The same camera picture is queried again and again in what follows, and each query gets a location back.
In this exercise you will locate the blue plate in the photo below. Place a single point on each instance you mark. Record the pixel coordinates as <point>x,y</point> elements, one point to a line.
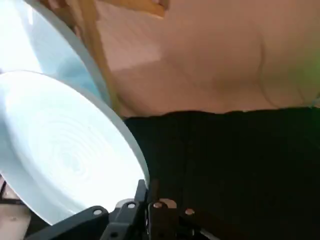
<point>62,137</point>
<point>37,37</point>

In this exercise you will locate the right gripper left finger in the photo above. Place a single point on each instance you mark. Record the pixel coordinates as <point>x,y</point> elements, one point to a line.
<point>100,225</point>

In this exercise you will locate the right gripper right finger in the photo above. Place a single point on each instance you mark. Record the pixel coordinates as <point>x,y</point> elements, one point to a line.
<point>165,222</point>

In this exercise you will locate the wooden dish rack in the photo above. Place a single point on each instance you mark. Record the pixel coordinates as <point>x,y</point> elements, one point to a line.
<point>93,37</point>

